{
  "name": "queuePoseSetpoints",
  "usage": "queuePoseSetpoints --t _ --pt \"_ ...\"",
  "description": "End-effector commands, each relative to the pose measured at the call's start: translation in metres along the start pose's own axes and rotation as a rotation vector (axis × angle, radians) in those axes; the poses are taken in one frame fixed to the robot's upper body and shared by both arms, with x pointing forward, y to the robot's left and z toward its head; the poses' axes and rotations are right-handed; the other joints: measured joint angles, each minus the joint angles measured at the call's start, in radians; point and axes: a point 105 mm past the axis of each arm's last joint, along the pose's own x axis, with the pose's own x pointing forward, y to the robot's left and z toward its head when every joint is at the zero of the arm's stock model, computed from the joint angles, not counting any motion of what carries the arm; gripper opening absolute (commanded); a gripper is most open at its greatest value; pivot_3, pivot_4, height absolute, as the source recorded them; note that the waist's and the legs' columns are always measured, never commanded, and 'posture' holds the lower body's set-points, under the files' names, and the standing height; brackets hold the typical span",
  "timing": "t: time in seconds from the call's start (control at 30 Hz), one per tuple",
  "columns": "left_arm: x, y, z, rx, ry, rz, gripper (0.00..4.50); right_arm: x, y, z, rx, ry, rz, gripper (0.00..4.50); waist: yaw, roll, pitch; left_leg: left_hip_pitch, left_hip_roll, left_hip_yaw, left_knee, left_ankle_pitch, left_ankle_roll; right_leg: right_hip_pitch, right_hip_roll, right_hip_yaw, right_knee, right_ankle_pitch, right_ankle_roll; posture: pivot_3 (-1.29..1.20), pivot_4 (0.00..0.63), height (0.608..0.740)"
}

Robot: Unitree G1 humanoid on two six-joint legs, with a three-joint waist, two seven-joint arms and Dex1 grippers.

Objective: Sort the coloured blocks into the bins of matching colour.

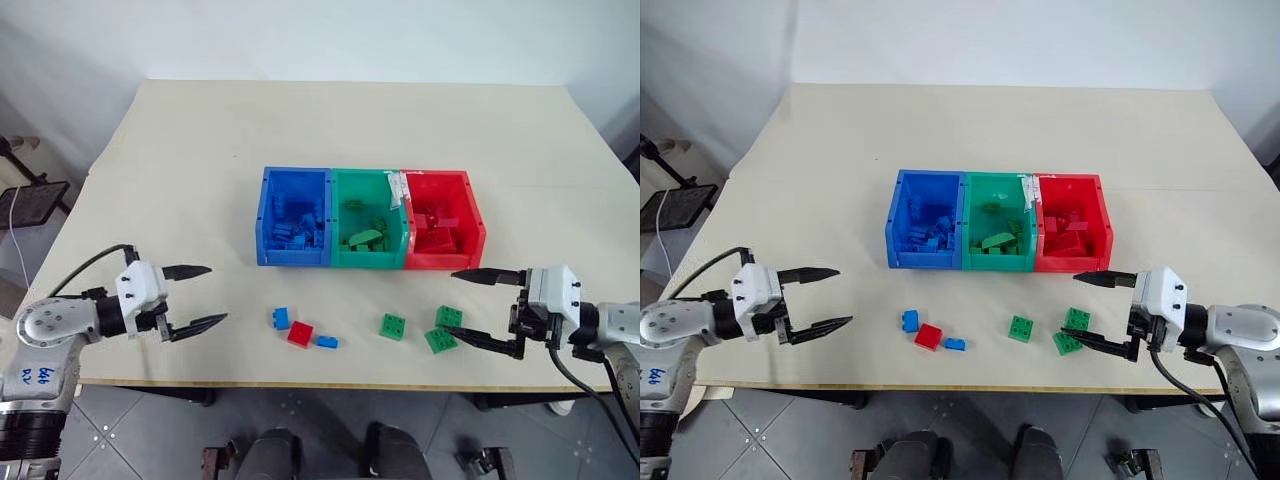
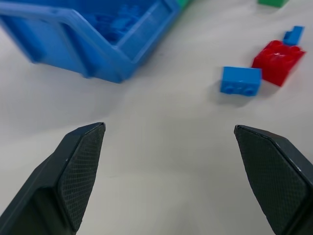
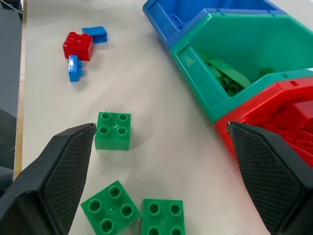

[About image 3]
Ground green studded building block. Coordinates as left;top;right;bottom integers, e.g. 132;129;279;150
208;64;244;97

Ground green square building block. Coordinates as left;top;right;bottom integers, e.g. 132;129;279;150
94;112;132;151
80;180;141;235
139;198;186;235

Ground red square building block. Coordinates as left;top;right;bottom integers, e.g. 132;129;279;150
62;31;94;62

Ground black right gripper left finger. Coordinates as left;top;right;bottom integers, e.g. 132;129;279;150
0;122;96;235

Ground flat green oval piece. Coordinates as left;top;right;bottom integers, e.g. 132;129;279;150
207;58;251;88

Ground green plastic storage bin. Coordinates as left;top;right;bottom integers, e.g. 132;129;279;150
169;12;313;124

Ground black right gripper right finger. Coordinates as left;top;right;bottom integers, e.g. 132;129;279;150
226;121;313;235

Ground blue plastic storage bin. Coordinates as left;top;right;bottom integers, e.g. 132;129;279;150
142;0;288;49

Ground small blue building block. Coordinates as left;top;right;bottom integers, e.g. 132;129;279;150
68;55;84;83

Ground red plastic storage bin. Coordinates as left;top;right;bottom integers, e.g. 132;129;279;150
214;77;313;169

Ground blue rectangular building block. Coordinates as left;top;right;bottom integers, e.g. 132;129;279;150
81;25;109;45

